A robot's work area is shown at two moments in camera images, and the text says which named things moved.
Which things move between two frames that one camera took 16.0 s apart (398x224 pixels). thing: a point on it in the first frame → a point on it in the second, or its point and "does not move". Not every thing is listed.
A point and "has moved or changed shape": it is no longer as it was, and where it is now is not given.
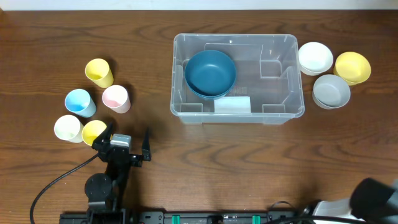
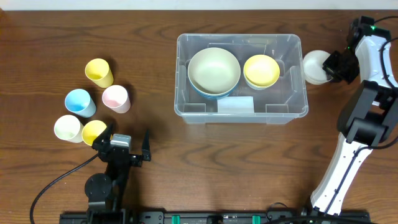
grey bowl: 331,91 → 255,88
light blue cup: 79,101 does not move
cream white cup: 68,127 does not move
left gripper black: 123,154 does not move
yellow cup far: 98,71 does not move
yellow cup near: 91,130 does not move
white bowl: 314,58 has moved or changed shape
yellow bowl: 352,68 has moved or changed shape
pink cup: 116,98 does not move
